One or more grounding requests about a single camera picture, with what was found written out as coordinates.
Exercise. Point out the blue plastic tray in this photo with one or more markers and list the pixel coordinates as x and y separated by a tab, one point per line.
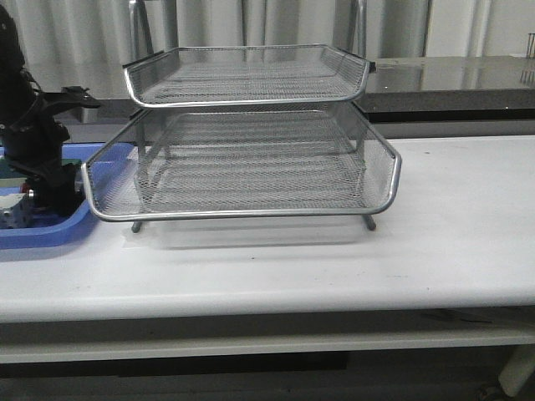
49	229

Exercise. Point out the mesh rack tray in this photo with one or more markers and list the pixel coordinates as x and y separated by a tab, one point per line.
228	76
318	159

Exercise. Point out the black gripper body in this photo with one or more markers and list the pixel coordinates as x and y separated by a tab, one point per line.
33	140

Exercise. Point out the white table leg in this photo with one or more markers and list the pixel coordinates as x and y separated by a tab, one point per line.
517	370

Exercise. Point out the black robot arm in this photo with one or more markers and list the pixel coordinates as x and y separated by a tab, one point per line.
14	76

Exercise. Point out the grey metal rack frame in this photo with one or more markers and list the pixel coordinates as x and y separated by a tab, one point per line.
139	27

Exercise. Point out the white table frame rail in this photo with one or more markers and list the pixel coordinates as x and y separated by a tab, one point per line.
197	347

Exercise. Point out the white perforated block component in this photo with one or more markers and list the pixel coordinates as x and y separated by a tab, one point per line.
16	211

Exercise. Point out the white pleated curtain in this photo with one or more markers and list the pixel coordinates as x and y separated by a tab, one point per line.
79	32

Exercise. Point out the green terminal block component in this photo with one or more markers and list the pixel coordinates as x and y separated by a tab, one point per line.
10	177

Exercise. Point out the grey stone counter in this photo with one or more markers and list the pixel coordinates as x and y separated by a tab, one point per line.
405	97

